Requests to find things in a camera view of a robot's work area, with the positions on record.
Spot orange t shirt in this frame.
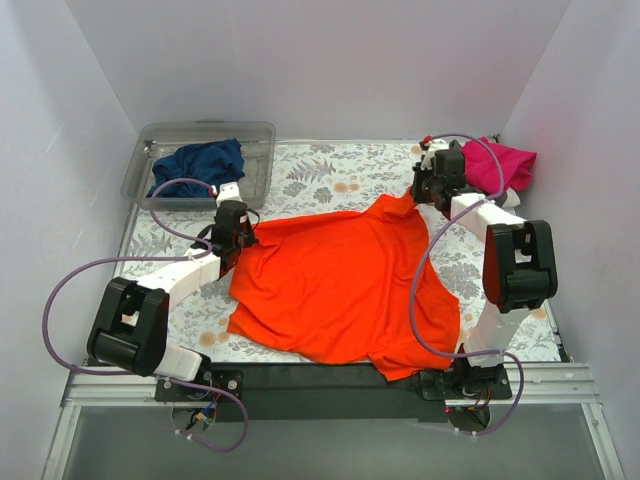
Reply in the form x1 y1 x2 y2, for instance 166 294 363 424
228 194 460 381

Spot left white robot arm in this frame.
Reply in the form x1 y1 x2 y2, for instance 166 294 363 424
87 200 257 400

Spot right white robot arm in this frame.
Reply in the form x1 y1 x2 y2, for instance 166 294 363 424
411 140 558 398

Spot pink folded t shirt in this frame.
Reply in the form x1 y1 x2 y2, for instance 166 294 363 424
461 137 537 194

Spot grey folded t shirt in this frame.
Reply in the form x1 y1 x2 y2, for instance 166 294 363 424
494 192 506 208

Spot white folded shirt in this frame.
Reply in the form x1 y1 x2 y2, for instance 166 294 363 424
503 188 521 209

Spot blue t shirt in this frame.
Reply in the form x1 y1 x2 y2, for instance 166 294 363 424
147 138 245 198

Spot floral table mat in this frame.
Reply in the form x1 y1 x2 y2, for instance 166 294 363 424
97 141 564 365

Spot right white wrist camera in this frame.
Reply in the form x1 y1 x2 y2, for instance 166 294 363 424
418 135 449 170

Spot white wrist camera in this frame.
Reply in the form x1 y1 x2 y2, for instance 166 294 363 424
210 182 243 206
418 135 449 170

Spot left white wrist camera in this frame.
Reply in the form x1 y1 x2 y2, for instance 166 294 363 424
210 182 243 206

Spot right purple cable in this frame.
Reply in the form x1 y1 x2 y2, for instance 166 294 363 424
408 132 526 437

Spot purple cable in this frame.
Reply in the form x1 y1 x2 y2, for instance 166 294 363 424
408 132 526 437
41 178 250 454

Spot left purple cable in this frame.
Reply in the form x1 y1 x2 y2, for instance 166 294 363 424
41 178 250 454

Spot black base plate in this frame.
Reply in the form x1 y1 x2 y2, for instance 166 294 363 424
154 363 517 423

